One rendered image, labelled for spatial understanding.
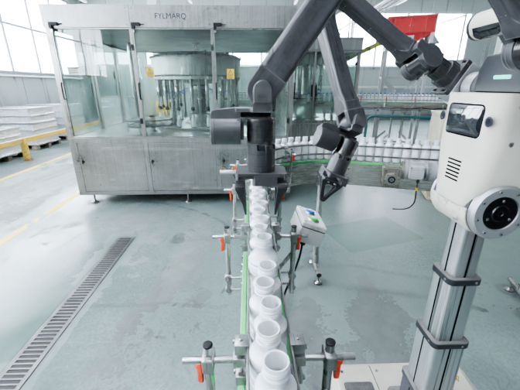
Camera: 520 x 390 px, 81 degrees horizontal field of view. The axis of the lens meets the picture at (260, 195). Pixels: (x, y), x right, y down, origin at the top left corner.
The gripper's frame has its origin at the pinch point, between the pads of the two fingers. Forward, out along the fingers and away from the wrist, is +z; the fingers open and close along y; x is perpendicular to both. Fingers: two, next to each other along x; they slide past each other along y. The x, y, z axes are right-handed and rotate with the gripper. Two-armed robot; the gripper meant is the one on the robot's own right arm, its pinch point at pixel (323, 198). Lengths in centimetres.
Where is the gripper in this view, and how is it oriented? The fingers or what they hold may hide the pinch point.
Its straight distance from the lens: 97.1
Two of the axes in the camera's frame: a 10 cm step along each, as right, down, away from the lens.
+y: 0.3, 3.3, -9.4
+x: 9.4, 3.2, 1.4
